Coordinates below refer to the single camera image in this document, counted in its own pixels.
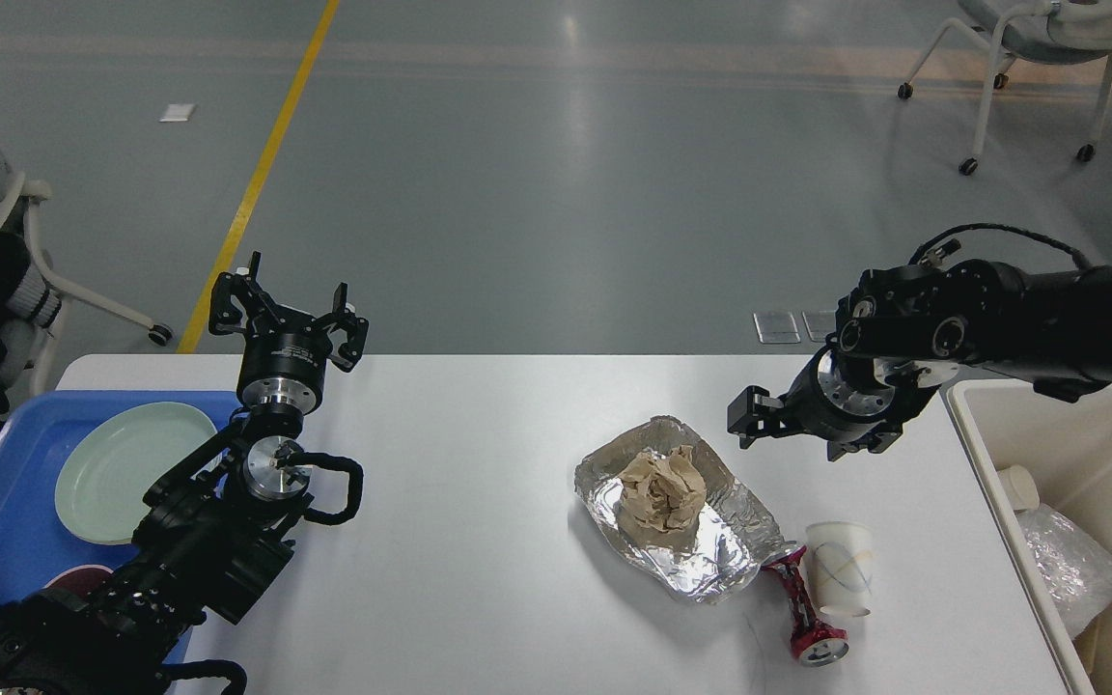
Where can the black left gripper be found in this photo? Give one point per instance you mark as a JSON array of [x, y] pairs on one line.
[[285, 351]]

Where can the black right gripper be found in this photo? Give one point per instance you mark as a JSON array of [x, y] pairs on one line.
[[823, 402]]

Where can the aluminium foil tray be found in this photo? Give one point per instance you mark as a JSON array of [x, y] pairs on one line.
[[724, 545]]

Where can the mint green plate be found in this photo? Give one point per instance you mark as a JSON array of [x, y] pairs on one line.
[[99, 491]]

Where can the plain white paper cup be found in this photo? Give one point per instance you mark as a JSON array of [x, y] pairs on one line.
[[1019, 488]]

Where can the pink mug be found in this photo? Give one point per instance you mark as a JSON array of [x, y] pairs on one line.
[[80, 580]]

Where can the clear plastic container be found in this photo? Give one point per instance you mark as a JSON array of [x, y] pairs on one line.
[[1075, 568]]

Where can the brown paper bag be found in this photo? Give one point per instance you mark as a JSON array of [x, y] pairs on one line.
[[1086, 646]]

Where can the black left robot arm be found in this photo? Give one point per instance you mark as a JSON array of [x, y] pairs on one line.
[[214, 536]]

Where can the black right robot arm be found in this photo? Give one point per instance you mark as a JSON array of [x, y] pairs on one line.
[[903, 331]]

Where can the left floor outlet plate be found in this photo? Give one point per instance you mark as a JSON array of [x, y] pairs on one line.
[[777, 328]]

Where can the floor outlet plate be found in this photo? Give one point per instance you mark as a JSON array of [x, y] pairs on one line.
[[777, 328], [820, 324]]

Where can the right floor outlet plate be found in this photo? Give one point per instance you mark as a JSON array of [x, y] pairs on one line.
[[820, 324]]

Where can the crumpled brown paper ball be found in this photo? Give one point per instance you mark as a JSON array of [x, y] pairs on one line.
[[663, 492]]

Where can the red snack wrapper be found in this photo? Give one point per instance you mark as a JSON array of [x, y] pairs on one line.
[[813, 643]]

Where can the white office chair left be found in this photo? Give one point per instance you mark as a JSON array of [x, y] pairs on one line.
[[31, 344]]

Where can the blue plastic tray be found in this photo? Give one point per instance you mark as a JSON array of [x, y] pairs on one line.
[[37, 440]]

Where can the grey office chair right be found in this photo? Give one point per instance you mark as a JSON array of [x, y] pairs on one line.
[[1051, 33]]

